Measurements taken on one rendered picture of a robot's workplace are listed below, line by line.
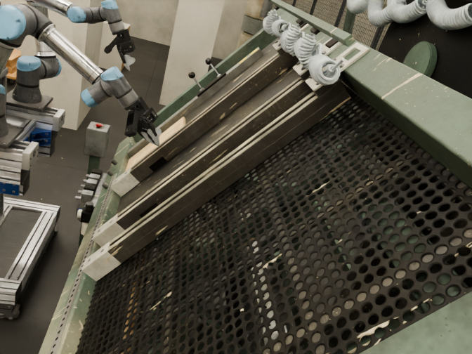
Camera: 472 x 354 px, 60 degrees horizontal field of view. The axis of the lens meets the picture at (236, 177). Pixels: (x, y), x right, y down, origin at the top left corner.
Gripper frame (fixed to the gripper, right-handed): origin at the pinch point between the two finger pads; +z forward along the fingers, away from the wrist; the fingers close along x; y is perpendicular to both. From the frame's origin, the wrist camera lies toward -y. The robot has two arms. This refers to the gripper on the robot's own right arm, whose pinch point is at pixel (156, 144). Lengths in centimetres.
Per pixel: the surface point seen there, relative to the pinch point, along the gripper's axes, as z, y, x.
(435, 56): 16, 37, -106
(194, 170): 6.5, -17.8, -27.5
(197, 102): 8, 57, 15
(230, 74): 4, 69, -6
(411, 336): 2, -84, -109
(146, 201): 8.5, -28.9, -8.2
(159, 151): 7.3, 8.2, 9.9
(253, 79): 0, 35, -37
